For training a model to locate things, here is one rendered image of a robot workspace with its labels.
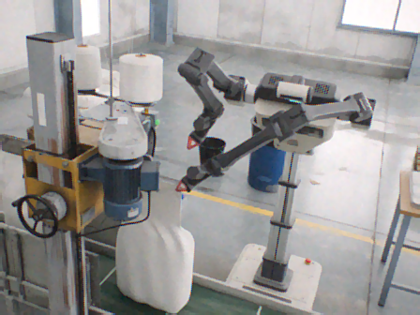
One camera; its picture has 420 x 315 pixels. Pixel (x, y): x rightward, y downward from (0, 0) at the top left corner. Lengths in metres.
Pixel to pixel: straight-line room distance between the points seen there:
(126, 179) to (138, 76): 0.38
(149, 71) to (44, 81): 0.36
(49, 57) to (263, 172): 2.96
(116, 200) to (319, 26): 8.41
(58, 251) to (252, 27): 8.61
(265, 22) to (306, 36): 0.91
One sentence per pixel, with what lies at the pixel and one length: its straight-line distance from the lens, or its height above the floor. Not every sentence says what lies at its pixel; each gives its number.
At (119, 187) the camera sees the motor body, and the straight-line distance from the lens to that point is 1.72.
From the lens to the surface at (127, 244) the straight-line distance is 2.29.
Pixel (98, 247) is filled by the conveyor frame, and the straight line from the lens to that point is 2.84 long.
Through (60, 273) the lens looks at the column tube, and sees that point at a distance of 2.04.
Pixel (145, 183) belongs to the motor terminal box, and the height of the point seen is 1.25.
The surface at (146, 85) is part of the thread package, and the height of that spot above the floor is 1.60.
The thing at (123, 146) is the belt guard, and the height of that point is 1.42.
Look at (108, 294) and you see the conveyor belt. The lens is 2.54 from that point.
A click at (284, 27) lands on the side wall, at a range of 9.96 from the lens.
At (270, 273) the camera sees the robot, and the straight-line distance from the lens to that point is 2.80.
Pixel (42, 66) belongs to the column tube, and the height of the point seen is 1.67.
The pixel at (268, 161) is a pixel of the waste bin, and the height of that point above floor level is 0.33.
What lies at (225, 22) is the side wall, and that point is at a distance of 10.31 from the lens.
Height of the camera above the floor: 2.07
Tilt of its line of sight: 24 degrees down
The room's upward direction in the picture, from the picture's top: 5 degrees clockwise
